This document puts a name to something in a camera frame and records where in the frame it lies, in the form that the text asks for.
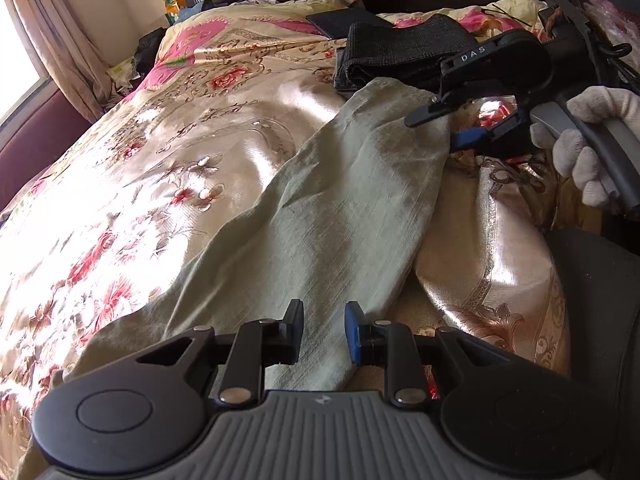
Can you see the green pants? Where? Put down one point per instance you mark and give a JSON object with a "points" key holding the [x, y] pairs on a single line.
{"points": [[300, 210]]}

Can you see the light crumpled cloth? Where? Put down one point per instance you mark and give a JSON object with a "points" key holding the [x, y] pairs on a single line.
{"points": [[122, 75]]}

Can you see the black clothes pile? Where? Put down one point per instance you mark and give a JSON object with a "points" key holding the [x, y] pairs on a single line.
{"points": [[149, 47]]}

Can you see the window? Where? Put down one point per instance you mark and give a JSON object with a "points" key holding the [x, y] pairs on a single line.
{"points": [[15, 60]]}

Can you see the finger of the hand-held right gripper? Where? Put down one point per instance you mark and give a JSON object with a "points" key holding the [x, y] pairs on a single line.
{"points": [[465, 60], [470, 138]]}

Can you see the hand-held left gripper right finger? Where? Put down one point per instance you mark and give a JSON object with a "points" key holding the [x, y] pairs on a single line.
{"points": [[352, 332]]}

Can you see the black mesh cloth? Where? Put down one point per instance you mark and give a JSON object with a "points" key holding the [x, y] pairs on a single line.
{"points": [[400, 45]]}

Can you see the floral satin bedspread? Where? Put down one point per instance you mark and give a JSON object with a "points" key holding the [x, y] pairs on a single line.
{"points": [[125, 160]]}

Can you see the beige curtain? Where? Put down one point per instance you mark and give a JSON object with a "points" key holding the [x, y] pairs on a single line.
{"points": [[60, 35]]}

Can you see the dark red sofa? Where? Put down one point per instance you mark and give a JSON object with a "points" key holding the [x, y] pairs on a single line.
{"points": [[35, 150]]}

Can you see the person's right hand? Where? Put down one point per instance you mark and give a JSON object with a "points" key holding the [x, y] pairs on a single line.
{"points": [[575, 160]]}

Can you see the person's dark clothing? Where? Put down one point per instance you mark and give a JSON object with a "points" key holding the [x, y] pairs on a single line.
{"points": [[595, 300]]}

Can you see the yellow packet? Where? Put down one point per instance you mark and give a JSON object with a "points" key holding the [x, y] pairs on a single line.
{"points": [[170, 2]]}

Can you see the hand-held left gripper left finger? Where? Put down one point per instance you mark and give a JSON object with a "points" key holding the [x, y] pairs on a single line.
{"points": [[293, 332]]}

